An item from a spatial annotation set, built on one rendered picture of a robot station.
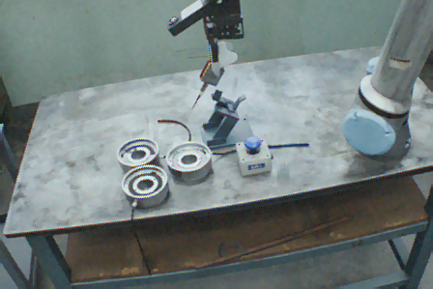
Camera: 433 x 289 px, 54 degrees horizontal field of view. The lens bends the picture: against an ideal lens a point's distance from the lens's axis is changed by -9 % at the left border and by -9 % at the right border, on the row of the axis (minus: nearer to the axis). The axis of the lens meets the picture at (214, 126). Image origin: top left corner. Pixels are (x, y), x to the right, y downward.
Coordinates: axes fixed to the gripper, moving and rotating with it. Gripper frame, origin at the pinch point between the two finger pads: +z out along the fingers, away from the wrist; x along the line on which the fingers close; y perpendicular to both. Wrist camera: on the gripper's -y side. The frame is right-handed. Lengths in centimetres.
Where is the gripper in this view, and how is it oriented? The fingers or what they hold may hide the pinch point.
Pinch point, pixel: (214, 69)
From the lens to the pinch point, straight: 110.5
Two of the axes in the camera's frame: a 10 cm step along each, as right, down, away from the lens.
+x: -1.5, -5.8, 8.0
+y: 9.8, -1.6, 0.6
